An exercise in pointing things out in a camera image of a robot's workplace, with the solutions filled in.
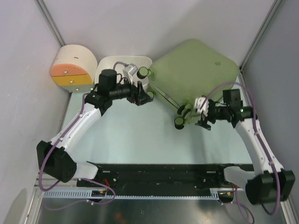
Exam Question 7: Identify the green hard-shell suitcase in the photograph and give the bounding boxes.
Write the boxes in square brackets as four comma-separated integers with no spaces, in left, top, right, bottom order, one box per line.
[137,39,239,130]

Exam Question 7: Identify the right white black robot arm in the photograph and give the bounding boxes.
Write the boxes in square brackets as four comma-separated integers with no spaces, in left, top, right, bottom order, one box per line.
[194,89,295,205]

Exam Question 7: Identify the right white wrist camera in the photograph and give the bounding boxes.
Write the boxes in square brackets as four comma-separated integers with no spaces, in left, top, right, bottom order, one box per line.
[194,97,209,117]

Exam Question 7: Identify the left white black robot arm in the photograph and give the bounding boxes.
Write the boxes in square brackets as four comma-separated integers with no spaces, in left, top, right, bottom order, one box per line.
[36,69,153,187]

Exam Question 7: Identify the white slotted cable duct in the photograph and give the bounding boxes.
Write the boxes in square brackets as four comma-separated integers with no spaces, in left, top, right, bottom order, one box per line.
[43,188,221,200]

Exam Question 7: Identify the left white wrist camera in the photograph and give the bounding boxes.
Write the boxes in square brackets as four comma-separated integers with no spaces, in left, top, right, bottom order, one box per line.
[122,63,138,83]

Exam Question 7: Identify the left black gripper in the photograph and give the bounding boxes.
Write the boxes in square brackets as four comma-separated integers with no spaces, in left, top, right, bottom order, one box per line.
[109,75,152,106]

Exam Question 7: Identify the cream drawer box orange fronts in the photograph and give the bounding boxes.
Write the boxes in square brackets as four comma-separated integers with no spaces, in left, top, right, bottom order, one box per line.
[50,44,98,92]

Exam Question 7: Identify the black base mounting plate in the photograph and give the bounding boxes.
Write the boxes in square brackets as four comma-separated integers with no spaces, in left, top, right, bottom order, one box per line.
[76,163,255,196]

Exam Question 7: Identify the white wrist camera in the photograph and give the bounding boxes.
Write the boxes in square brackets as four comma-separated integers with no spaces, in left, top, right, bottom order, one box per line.
[122,63,138,83]
[194,97,209,117]

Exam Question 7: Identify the white rectangular plastic basin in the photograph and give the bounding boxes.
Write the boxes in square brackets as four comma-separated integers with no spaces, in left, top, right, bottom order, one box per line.
[94,56,152,91]

